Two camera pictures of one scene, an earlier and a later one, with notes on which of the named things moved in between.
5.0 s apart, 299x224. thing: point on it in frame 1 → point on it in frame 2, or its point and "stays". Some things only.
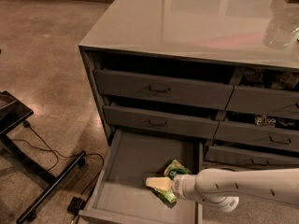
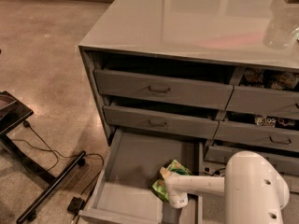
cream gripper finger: [163, 183] → [164, 172]
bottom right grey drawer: [250, 157] stays
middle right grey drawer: [255, 135] stays
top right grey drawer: [264, 102] stays
